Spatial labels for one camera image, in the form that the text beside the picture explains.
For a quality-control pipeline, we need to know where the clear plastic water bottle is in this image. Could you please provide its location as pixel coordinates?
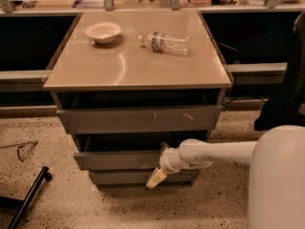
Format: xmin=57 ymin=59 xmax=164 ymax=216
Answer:
xmin=138 ymin=31 xmax=189 ymax=56

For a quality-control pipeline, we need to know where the grey drawer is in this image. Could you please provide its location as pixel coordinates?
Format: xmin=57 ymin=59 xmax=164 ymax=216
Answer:
xmin=89 ymin=170 xmax=199 ymax=186
xmin=57 ymin=105 xmax=221 ymax=135
xmin=71 ymin=131 xmax=206 ymax=171

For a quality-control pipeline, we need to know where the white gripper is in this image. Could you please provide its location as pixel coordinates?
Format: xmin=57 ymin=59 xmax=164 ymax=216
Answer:
xmin=146 ymin=142 xmax=214 ymax=189

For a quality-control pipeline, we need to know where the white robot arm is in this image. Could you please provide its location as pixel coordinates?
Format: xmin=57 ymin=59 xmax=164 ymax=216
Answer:
xmin=147 ymin=125 xmax=305 ymax=229

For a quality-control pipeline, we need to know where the grey bottom drawer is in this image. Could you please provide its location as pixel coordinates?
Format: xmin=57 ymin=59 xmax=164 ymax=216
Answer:
xmin=89 ymin=170 xmax=199 ymax=186

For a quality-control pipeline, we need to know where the black chair base leg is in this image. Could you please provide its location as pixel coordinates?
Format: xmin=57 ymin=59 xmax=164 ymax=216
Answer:
xmin=0 ymin=166 xmax=52 ymax=229

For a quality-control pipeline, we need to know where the black office chair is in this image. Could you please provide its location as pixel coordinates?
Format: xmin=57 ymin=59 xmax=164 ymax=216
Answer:
xmin=254 ymin=12 xmax=305 ymax=131

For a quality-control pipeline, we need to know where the wire loop on floor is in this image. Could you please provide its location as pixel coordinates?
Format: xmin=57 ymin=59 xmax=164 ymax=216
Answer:
xmin=0 ymin=139 xmax=40 ymax=162

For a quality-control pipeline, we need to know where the white bowl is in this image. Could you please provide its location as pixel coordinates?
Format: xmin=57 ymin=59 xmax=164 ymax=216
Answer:
xmin=85 ymin=22 xmax=121 ymax=44

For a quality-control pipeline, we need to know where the grey top drawer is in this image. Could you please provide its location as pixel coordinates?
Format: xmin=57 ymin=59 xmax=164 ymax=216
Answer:
xmin=57 ymin=105 xmax=221 ymax=135

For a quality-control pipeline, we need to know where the grey drawer cabinet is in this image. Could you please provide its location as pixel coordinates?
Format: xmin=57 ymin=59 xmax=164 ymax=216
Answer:
xmin=43 ymin=9 xmax=233 ymax=190

